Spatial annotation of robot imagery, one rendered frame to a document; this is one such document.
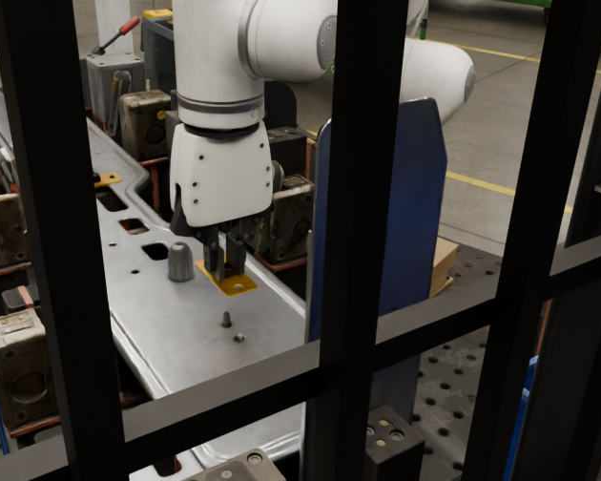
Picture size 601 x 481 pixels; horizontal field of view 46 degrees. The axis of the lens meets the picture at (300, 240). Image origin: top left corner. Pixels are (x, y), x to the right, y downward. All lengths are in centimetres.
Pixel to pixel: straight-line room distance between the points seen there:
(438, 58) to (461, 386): 55
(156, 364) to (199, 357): 5
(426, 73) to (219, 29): 62
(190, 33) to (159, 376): 35
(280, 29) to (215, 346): 36
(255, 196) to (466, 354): 69
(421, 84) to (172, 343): 63
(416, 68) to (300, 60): 61
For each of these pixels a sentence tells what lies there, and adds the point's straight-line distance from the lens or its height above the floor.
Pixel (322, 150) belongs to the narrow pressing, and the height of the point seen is 132.
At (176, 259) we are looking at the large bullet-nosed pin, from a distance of 90.
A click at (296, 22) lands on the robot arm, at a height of 136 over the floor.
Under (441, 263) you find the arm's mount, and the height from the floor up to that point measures 78.
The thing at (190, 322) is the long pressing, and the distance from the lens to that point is 84.
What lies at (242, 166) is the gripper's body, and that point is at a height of 120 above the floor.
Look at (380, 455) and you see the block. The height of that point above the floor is 108.
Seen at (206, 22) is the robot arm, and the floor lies 135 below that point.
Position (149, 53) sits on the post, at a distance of 172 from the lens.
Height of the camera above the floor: 148
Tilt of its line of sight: 28 degrees down
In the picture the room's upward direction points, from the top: 2 degrees clockwise
